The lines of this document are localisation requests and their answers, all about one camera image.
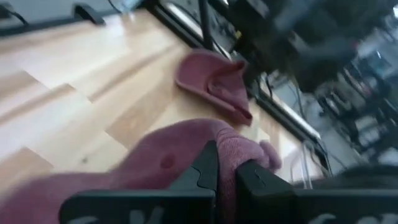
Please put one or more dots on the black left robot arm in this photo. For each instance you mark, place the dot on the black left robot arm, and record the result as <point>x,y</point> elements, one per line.
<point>295,46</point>

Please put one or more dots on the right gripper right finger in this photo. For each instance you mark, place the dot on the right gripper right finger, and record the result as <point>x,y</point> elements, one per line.
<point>311,207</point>

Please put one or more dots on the maroon baseball cap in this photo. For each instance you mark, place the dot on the maroon baseball cap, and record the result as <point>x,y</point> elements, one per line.
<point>199,71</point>
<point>140,152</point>

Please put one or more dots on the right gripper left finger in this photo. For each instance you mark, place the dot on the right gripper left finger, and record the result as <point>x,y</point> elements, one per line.
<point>140,207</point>

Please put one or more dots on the black frame bracket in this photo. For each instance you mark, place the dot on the black frame bracket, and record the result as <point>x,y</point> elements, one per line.
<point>90,14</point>

